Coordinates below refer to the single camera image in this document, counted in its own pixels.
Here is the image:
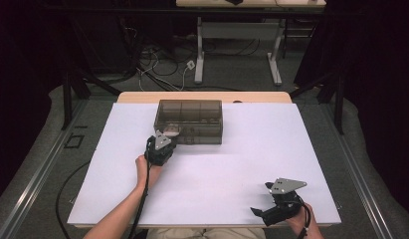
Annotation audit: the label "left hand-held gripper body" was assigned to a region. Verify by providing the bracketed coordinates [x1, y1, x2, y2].
[143, 129, 178, 167]

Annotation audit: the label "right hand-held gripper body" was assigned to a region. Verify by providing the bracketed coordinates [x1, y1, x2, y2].
[263, 177, 307, 228]

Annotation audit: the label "translucent grey drawer cabinet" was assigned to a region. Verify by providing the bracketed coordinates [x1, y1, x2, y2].
[153, 99, 224, 145]

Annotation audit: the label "person's right hand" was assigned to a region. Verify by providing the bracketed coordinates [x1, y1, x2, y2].
[286, 202, 321, 234]

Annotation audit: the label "person's left hand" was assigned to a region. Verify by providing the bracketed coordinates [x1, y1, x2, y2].
[134, 153, 164, 191]

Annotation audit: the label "person's beige trousers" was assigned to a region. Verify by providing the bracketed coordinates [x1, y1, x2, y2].
[145, 227, 267, 239]

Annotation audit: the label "wooden table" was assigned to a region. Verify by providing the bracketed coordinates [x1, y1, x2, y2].
[73, 91, 337, 230]

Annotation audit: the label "black metal stand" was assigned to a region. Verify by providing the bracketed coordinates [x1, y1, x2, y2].
[289, 64, 346, 135]
[60, 19, 122, 131]

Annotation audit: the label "white-legged desk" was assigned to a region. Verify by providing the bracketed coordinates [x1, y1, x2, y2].
[175, 0, 327, 87]

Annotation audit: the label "right hand-held gripper black cable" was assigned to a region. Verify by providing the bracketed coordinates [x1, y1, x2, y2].
[295, 197, 313, 239]

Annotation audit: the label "hand-held gripper black cable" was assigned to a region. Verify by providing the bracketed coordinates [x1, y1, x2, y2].
[295, 197, 313, 239]
[126, 140, 152, 239]

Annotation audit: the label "left hand-held gripper black cable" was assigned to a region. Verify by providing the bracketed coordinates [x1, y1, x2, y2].
[126, 140, 152, 239]

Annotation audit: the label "aluminium floor rail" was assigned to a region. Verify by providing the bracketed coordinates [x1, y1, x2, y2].
[319, 99, 390, 239]
[0, 99, 89, 239]

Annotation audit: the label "tangle of floor cables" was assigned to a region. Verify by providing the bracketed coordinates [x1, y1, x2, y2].
[123, 26, 261, 93]

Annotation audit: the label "black floor cable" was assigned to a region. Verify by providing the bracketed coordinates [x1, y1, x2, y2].
[55, 160, 93, 239]

